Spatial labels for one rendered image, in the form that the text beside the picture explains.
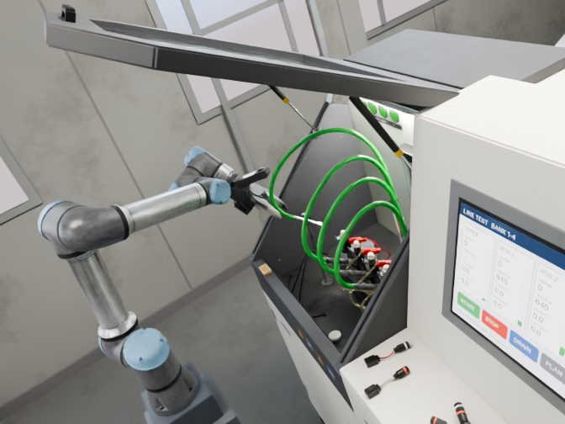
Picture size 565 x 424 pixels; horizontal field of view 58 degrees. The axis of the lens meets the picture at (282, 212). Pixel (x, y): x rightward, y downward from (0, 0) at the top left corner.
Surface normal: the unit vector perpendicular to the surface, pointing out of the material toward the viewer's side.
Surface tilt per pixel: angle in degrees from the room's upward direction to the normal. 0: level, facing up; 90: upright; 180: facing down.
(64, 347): 90
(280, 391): 0
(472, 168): 76
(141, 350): 7
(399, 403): 0
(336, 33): 90
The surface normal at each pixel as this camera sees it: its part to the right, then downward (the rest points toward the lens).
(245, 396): -0.29, -0.81
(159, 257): 0.49, 0.32
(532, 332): -0.91, 0.25
